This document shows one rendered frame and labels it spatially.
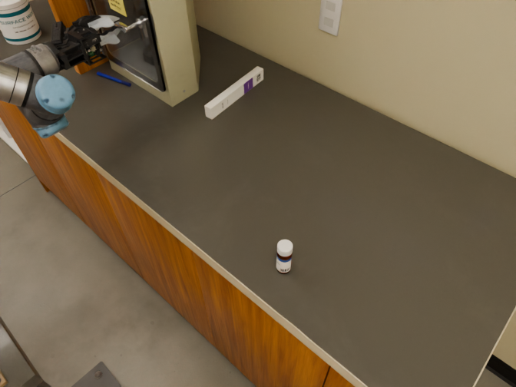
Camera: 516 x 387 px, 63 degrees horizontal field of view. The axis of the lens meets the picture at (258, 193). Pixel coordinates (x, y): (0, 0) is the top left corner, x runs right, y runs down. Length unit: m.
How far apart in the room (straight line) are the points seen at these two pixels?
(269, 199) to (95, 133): 0.57
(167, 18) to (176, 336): 1.28
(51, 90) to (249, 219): 0.51
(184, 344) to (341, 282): 1.09
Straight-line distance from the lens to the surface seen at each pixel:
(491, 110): 1.24
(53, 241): 2.36
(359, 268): 0.97
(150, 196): 1.10
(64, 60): 1.14
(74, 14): 1.52
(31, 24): 1.84
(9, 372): 0.98
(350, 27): 1.32
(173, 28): 1.25
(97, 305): 2.08
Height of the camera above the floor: 1.76
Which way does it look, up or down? 50 degrees down
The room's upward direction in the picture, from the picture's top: 1 degrees counter-clockwise
